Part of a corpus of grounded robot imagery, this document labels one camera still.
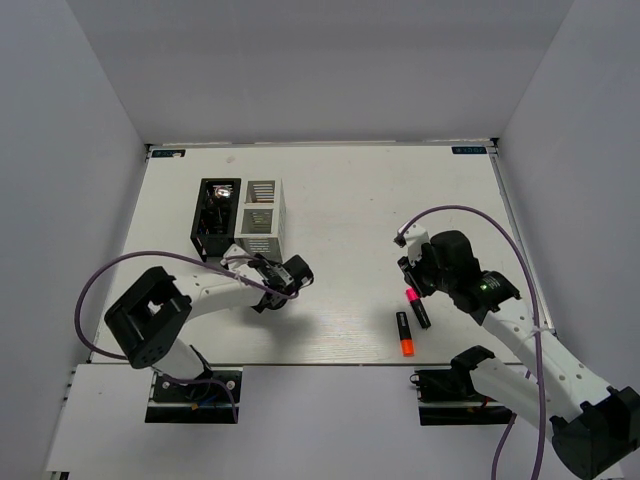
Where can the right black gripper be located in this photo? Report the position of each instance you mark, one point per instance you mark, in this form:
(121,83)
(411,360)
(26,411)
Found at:
(411,272)

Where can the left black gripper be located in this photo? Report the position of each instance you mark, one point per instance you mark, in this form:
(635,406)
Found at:
(258,256)

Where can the pink capped black highlighter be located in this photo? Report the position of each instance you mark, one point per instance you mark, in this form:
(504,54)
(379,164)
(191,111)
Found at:
(418,308)

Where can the black handled scissors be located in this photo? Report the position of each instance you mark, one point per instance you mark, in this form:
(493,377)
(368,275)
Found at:
(215,219)

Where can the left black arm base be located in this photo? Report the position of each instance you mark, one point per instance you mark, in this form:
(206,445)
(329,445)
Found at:
(171,403)

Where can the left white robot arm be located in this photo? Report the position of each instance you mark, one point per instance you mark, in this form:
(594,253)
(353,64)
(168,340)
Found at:
(146,320)

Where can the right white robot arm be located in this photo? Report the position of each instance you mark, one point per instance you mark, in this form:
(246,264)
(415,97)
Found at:
(590,424)

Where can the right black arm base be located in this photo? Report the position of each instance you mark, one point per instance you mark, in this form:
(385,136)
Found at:
(443,402)

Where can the white pen holder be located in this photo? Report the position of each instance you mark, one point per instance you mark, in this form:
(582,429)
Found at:
(261,217)

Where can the orange capped black highlighter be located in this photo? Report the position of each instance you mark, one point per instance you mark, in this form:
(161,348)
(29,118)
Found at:
(405,336)

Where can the black pen holder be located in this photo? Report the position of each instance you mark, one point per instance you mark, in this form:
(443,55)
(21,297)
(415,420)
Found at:
(214,245)

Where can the right blue table label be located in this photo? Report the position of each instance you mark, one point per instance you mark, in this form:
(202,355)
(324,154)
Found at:
(469,150)

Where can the blue table label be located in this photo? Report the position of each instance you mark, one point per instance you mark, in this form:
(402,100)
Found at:
(168,153)
(469,150)

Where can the left blue table label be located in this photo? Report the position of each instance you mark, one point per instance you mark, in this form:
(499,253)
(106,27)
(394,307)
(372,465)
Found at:
(168,153)

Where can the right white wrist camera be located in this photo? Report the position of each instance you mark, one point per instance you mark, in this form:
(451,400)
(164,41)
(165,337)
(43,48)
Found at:
(411,237)

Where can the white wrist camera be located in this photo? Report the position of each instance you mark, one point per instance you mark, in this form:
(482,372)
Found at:
(234,257)
(411,237)

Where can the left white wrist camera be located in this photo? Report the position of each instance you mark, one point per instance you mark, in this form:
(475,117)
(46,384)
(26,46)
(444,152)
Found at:
(234,257)

